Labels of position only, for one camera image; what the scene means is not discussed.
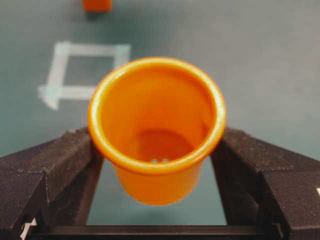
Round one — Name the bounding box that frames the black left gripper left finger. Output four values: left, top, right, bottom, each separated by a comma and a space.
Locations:
0, 127, 103, 240

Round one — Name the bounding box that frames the white tape square marking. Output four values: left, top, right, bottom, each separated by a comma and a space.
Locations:
38, 41, 131, 111

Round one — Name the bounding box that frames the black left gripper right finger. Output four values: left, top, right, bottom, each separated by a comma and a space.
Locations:
211, 127, 320, 240

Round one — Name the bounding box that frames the orange block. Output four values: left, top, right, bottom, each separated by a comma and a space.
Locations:
82, 0, 112, 12

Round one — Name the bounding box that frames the orange plastic cup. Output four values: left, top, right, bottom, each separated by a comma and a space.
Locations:
88, 56, 227, 206

